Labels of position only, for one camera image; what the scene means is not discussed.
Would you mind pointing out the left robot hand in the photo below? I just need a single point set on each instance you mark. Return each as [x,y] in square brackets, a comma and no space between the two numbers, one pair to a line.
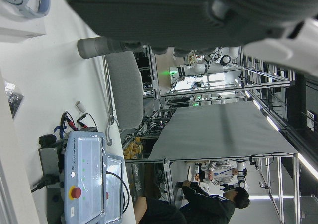
[161,15]

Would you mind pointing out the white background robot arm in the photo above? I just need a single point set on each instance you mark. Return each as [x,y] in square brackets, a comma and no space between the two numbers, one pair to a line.
[197,68]

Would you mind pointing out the grey metal box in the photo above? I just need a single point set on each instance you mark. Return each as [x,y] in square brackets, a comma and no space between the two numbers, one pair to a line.
[49,160]

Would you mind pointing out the chrome rod with grey grip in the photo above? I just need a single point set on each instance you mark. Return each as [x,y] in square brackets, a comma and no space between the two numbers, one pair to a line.
[88,47]

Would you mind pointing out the grey fabric chair back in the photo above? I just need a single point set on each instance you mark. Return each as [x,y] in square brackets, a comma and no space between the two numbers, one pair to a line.
[125,88]

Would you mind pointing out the small white cylinder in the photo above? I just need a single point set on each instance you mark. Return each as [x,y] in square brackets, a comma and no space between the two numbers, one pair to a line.
[80,106]

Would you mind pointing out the grey fabric canopy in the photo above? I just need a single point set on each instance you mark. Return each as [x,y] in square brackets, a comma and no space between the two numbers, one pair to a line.
[217,133]

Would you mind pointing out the red black clip lead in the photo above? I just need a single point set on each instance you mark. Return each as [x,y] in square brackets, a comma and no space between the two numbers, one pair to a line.
[64,120]
[82,120]

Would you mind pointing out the yellow blocks pile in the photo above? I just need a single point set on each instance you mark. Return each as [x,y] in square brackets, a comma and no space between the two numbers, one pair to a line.
[132,149]

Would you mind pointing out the ceiling light strip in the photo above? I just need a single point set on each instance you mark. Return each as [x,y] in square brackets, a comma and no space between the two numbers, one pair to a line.
[272,123]

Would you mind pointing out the person in striped shirt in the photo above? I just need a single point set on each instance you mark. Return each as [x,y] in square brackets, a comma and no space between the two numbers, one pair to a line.
[221,170]

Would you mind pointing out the grey teach pendant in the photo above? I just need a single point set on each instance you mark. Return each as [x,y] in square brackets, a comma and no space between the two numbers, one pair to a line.
[83,163]

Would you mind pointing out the black adapter block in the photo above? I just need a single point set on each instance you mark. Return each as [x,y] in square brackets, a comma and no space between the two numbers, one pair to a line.
[46,139]

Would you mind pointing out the bag of black screws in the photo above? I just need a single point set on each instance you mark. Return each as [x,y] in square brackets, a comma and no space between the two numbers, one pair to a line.
[13,99]

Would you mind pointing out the white vent grille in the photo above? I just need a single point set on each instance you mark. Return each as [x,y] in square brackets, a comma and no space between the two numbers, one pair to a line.
[309,120]

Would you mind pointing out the white robot with black gripper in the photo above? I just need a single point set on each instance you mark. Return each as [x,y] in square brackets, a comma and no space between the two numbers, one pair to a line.
[242,179]

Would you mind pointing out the person in dark jacket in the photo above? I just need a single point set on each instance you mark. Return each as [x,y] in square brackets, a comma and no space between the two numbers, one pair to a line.
[211,204]

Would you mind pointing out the person in black shirt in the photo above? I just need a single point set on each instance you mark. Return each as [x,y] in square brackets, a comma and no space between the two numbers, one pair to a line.
[159,212]

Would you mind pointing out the large aluminium scaffold frame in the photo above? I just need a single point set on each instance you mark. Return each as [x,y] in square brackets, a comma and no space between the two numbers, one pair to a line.
[295,184]

